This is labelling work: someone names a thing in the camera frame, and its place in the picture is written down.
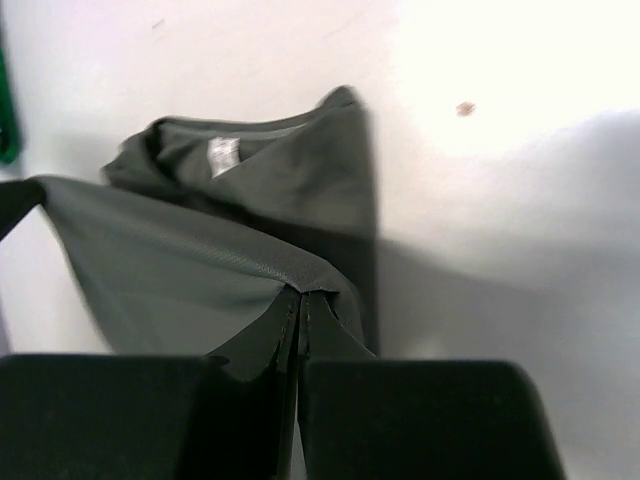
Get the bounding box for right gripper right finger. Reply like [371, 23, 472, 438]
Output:
[298, 292, 565, 480]

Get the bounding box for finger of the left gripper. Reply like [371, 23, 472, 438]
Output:
[0, 179, 45, 240]

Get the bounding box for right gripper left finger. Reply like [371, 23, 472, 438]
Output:
[1, 288, 300, 479]

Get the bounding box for dark grey t-shirt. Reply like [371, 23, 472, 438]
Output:
[39, 86, 379, 355]

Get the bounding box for folded green t-shirt underneath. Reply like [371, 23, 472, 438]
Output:
[0, 52, 21, 165]

